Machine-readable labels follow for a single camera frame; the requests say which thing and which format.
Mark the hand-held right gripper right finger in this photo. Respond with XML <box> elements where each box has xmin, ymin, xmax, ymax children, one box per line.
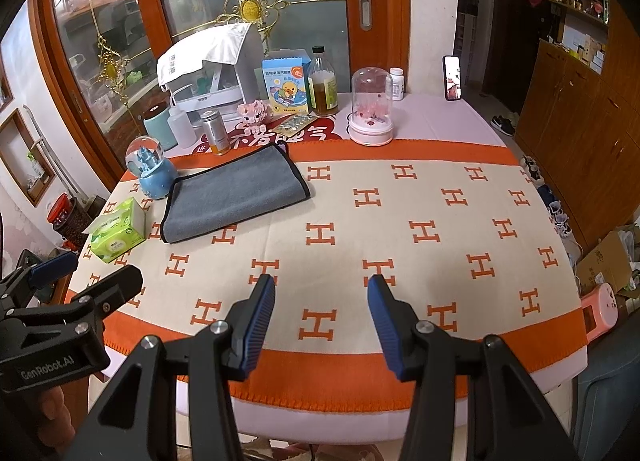
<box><xmin>367</xmin><ymin>273</ymin><xmax>577</xmax><ymax>461</ymax></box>

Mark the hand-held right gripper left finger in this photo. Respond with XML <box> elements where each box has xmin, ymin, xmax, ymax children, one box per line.
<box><xmin>65</xmin><ymin>273</ymin><xmax>277</xmax><ymax>461</ymax></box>

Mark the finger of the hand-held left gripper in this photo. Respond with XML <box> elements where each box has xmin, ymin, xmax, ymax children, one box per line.
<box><xmin>64</xmin><ymin>264</ymin><xmax>144</xmax><ymax>330</ymax></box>
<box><xmin>0</xmin><ymin>250</ymin><xmax>79</xmax><ymax>309</ymax></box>

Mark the grey towel with black edge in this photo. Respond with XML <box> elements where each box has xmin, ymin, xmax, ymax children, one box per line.
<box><xmin>160</xmin><ymin>142</ymin><xmax>312</xmax><ymax>244</ymax></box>

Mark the person's left hand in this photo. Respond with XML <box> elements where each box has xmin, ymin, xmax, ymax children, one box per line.
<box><xmin>39</xmin><ymin>383</ymin><xmax>78</xmax><ymax>453</ymax></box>

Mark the red lidded jar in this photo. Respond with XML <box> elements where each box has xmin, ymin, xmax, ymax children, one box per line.
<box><xmin>47</xmin><ymin>193</ymin><xmax>89</xmax><ymax>250</ymax></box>

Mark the green tissue pack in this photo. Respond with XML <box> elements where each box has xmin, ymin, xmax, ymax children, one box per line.
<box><xmin>84</xmin><ymin>197</ymin><xmax>147</xmax><ymax>263</ymax></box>

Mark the cream and orange printed blanket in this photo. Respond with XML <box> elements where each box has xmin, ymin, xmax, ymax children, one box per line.
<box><xmin>65</xmin><ymin>138</ymin><xmax>589</xmax><ymax>414</ymax></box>

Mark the blue snow globe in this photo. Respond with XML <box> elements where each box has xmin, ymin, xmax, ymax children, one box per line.
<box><xmin>126</xmin><ymin>135</ymin><xmax>179</xmax><ymax>200</ymax></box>

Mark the mint green cylinder appliance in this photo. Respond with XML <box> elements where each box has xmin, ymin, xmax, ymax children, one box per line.
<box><xmin>142</xmin><ymin>102</ymin><xmax>180</xmax><ymax>152</ymax></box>

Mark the white squeeze bottle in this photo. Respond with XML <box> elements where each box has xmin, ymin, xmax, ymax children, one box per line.
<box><xmin>167</xmin><ymin>91</ymin><xmax>197</xmax><ymax>148</ymax></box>

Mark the silver and orange can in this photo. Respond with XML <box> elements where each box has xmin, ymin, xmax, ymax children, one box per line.
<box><xmin>201</xmin><ymin>110</ymin><xmax>231</xmax><ymax>157</ymax></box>

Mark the blister pill pack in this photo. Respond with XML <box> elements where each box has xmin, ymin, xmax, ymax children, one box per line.
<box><xmin>276</xmin><ymin>114</ymin><xmax>320</xmax><ymax>138</ymax></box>

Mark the white and blue sneaker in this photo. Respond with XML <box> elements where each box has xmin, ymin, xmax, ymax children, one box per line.
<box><xmin>545</xmin><ymin>186</ymin><xmax>574</xmax><ymax>239</ymax></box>

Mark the pink block pig toy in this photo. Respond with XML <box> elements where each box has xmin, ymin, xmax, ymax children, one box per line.
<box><xmin>237</xmin><ymin>100</ymin><xmax>274</xmax><ymax>128</ymax></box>

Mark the white and dark sneaker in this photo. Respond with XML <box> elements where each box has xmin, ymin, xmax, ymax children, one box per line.
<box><xmin>520</xmin><ymin>155</ymin><xmax>545</xmax><ymax>183</ymax></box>

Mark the pink stool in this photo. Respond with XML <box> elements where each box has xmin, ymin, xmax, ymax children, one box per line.
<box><xmin>580</xmin><ymin>283</ymin><xmax>619</xmax><ymax>345</ymax></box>

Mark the pink glass dome ornament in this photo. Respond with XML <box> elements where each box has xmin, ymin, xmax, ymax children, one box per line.
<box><xmin>348</xmin><ymin>67</ymin><xmax>396</xmax><ymax>147</ymax></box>

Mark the cardboard box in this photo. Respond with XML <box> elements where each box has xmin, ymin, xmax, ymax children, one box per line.
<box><xmin>575</xmin><ymin>230</ymin><xmax>637</xmax><ymax>293</ymax></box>

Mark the black sneaker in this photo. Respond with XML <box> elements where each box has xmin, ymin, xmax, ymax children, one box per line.
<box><xmin>491</xmin><ymin>114</ymin><xmax>519</xmax><ymax>136</ymax></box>

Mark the teal seat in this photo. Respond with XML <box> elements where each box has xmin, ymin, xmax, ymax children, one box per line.
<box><xmin>571</xmin><ymin>326</ymin><xmax>640</xmax><ymax>453</ymax></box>

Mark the blue box with duck print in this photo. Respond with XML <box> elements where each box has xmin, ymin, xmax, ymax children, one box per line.
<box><xmin>262</xmin><ymin>57</ymin><xmax>311</xmax><ymax>117</ymax></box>

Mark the glass bottle with yellow label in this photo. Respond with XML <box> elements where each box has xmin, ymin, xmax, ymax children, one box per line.
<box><xmin>306</xmin><ymin>45</ymin><xmax>341</xmax><ymax>117</ymax></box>

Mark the white dish rack with cover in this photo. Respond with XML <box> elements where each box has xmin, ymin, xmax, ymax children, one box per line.
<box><xmin>159</xmin><ymin>26</ymin><xmax>266</xmax><ymax>118</ymax></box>

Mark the white cloth cover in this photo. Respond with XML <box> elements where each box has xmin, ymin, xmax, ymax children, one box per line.
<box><xmin>157</xmin><ymin>22</ymin><xmax>252</xmax><ymax>90</ymax></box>

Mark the smartphone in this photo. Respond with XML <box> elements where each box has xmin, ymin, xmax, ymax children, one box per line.
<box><xmin>443</xmin><ymin>55</ymin><xmax>463</xmax><ymax>102</ymax></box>

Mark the wooden cabinet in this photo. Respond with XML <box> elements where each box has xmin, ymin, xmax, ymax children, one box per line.
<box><xmin>515</xmin><ymin>35</ymin><xmax>640</xmax><ymax>253</ymax></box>

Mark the wooden framed glass door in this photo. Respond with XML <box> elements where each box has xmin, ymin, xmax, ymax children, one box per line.
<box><xmin>29</xmin><ymin>0</ymin><xmax>412</xmax><ymax>193</ymax></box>

